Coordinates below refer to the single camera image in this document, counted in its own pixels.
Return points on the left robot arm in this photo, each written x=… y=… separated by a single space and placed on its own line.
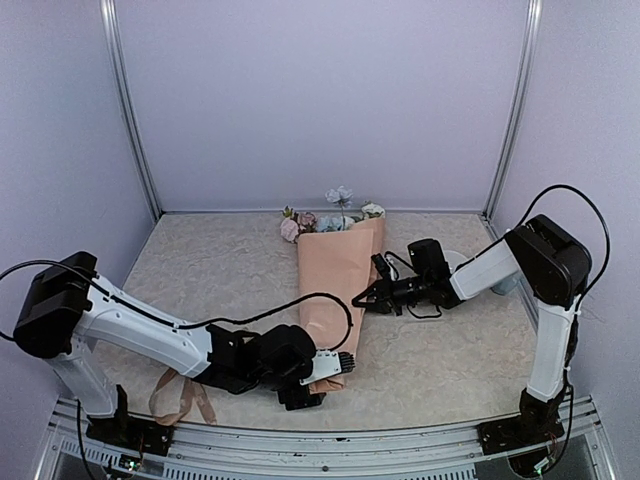
x=69 y=303

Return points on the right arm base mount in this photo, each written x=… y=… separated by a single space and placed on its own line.
x=520 y=435

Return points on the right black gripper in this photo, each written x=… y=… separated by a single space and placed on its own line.
x=384 y=298

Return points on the left aluminium frame post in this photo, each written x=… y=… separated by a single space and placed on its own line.
x=109 y=17

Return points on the pink rose stem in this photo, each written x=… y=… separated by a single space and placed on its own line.
x=295 y=223

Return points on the white ceramic bowl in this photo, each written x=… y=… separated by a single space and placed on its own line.
x=453 y=259

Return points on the white pink flower stem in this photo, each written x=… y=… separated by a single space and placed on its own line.
x=371 y=210

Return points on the light blue cup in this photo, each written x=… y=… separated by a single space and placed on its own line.
x=505 y=286

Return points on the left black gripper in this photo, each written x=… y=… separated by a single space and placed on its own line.
x=300 y=399

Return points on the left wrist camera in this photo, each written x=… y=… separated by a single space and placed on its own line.
x=327 y=364

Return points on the right aluminium frame post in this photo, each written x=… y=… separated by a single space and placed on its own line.
x=517 y=107

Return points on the front aluminium rail base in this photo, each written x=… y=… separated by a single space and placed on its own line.
x=466 y=450

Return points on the tan ribbon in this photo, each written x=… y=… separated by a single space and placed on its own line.
x=192 y=394

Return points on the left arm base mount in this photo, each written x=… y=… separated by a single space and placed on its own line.
x=130 y=432

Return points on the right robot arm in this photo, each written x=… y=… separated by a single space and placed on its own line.
x=554 y=265

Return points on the aluminium frame post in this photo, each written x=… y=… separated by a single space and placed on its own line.
x=109 y=17
x=517 y=107

